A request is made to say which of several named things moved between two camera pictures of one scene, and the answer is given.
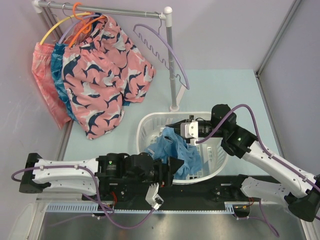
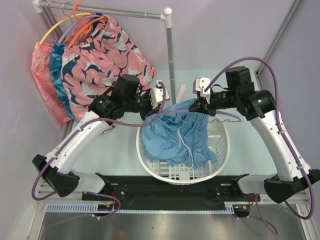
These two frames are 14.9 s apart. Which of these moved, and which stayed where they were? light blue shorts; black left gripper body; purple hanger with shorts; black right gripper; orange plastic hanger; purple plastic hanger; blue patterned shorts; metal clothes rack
Moved: black right gripper; black left gripper body; purple plastic hanger; light blue shorts
Stayed: metal clothes rack; orange plastic hanger; blue patterned shorts; purple hanger with shorts
